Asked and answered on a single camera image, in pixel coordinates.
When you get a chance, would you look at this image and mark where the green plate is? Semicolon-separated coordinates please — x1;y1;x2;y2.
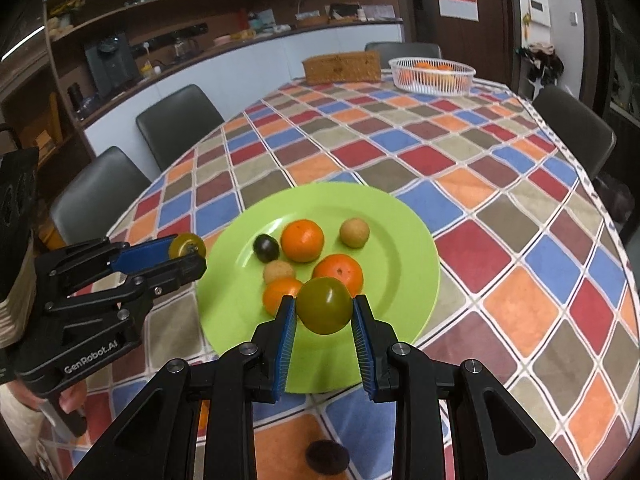
196;181;442;395

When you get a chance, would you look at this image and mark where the dark wooden door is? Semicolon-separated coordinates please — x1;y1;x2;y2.
390;0;521;86

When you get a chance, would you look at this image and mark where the grey dining chair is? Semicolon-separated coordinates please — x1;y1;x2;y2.
364;42;443;70
531;85;617;181
136;84;226;171
50;146;152;247

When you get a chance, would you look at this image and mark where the white plastic basket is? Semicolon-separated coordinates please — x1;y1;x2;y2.
388;57;477;96

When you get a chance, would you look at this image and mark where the wooden wall shelf unit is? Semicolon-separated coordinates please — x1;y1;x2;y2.
0;0;405;161

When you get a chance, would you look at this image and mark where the person's left hand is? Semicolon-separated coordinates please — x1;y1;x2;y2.
0;379;88;428

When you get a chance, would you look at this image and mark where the pile of clothes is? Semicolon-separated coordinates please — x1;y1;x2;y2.
516;42;565;92

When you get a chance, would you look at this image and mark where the woven wicker box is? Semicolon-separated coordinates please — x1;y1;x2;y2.
302;52;382;85

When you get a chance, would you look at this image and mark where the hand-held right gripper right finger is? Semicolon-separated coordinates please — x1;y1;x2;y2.
350;294;579;480

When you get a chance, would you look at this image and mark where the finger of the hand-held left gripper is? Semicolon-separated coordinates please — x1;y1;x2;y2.
40;252;207;331
36;234;182;281

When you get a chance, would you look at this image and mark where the dark purple plum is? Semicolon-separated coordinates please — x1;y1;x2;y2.
306;440;350;474
252;234;281;264

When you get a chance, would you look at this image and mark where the white sideboard counter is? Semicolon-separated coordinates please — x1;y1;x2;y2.
82;19;406;156

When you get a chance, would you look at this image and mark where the brown longan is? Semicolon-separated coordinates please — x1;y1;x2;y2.
263;261;296;285
339;218;371;249

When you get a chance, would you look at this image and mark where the green tomato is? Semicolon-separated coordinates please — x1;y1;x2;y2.
296;276;354;335
169;232;206;260

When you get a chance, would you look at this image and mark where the orange mandarin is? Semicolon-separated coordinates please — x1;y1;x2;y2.
312;254;365;297
280;219;325;263

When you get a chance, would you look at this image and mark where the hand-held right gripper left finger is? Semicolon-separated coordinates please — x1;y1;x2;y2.
67;295;301;480

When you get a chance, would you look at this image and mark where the colourful checked tablecloth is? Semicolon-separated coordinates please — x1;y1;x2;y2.
37;67;640;480

